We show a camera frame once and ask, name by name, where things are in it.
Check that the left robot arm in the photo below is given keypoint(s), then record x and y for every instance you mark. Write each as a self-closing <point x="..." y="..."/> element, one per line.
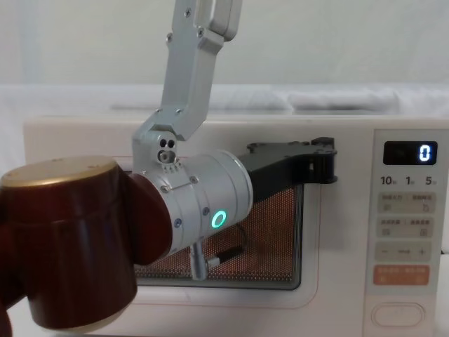
<point x="77" y="228"/>

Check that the oven control panel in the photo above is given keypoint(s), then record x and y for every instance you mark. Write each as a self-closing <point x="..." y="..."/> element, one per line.
<point x="403" y="224"/>

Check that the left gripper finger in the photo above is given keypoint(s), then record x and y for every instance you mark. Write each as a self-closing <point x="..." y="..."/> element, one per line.
<point x="323" y="144"/>
<point x="324" y="168"/>

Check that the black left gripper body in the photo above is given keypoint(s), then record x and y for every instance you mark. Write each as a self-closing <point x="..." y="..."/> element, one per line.
<point x="280" y="165"/>

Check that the cream microwave oven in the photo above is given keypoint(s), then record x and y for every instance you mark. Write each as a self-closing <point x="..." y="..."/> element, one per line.
<point x="336" y="245"/>

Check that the white curtain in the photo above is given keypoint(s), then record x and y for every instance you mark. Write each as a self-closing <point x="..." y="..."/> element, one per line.
<point x="70" y="42"/>

